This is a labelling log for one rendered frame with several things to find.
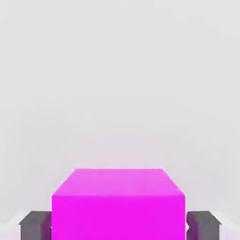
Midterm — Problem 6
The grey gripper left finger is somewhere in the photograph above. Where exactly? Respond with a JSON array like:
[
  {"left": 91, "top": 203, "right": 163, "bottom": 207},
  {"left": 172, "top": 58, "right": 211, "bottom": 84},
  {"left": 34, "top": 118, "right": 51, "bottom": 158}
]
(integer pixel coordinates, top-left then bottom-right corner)
[{"left": 5, "top": 210, "right": 53, "bottom": 240}]

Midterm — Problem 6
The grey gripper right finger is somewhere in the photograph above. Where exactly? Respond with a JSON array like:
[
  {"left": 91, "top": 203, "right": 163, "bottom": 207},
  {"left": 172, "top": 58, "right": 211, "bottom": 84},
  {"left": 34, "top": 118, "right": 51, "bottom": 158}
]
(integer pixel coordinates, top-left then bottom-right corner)
[{"left": 185, "top": 210, "right": 235, "bottom": 240}]

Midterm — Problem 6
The small magenta cube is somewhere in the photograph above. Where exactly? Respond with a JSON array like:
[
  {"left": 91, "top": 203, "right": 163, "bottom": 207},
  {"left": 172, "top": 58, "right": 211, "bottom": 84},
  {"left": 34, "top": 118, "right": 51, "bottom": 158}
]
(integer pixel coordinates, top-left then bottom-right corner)
[{"left": 52, "top": 168, "right": 186, "bottom": 240}]

